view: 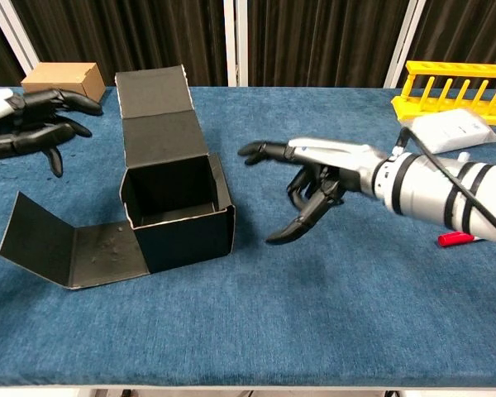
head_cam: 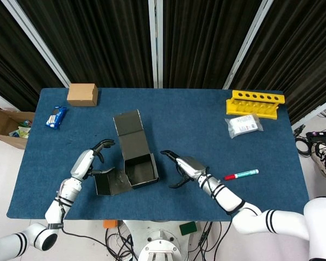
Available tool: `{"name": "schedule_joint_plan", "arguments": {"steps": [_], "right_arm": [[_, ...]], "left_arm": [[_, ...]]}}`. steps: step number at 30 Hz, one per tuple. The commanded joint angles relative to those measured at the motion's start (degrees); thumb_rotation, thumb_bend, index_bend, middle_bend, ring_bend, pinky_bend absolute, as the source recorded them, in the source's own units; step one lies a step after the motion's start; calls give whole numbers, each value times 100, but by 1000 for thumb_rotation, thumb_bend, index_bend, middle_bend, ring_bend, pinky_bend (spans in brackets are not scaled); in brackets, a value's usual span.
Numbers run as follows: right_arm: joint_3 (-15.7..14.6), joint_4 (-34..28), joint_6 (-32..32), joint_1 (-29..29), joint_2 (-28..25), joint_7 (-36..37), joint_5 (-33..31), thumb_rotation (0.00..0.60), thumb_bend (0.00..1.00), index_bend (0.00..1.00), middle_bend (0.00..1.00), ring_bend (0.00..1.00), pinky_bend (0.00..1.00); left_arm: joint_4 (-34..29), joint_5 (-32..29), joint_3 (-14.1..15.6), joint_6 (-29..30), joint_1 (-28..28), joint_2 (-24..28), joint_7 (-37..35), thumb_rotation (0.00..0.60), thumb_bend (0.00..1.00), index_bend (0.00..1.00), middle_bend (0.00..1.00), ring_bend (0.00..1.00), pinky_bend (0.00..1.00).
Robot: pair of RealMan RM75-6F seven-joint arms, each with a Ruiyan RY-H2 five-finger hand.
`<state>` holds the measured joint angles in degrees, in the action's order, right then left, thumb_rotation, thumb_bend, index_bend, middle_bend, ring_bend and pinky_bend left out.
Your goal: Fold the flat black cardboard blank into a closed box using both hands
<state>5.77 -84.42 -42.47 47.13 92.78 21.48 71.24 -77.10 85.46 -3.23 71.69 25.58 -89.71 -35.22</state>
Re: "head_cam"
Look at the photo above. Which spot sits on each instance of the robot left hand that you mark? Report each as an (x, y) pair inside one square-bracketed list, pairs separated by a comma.
[(81, 163)]

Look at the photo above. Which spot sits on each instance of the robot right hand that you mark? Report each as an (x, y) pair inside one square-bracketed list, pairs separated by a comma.
[(190, 166)]

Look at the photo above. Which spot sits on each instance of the black cardboard box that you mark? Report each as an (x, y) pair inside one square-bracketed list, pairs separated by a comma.
[(140, 168)]

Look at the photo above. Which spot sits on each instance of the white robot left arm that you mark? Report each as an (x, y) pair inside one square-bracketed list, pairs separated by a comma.
[(68, 190)]

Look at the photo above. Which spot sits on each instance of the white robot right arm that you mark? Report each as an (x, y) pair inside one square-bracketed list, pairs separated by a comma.
[(228, 198)]

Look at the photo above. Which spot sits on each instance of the brown cardboard box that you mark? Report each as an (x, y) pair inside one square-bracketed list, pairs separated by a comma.
[(81, 95)]

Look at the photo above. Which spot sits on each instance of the open cardboard floor box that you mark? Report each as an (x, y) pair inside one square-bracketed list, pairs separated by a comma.
[(2, 122)]

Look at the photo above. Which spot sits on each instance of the blue snack packet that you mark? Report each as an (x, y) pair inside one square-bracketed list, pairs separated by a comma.
[(56, 117)]

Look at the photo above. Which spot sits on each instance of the red-capped green marker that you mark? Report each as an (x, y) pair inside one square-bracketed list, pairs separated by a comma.
[(241, 174)]

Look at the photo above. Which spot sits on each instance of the dark green block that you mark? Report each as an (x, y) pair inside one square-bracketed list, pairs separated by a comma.
[(188, 228)]

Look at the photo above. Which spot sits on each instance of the white packet in clear bag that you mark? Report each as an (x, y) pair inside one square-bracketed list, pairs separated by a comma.
[(243, 126)]

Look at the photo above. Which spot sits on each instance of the orange block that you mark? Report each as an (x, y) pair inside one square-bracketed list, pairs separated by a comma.
[(110, 223)]

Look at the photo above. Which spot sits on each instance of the green snack packets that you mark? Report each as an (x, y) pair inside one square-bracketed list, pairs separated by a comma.
[(20, 131)]

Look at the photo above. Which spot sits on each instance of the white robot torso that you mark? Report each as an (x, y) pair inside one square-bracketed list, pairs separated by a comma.
[(159, 244)]

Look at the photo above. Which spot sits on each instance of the yellow test tube rack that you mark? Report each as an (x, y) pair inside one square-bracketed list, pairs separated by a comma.
[(255, 106)]

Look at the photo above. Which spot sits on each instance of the black pleated curtain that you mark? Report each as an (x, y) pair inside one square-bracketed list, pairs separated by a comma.
[(16, 54), (301, 40), (201, 40), (97, 40)]

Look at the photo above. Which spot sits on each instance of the black electronic device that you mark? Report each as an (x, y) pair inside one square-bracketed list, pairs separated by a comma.
[(320, 135)]

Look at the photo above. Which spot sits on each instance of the white and black sneaker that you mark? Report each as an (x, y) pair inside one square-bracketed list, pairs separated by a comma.
[(324, 160)]

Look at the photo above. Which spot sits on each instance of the grey aluminium profile rail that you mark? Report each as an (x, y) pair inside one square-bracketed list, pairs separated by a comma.
[(315, 112), (39, 44), (152, 43), (247, 43)]

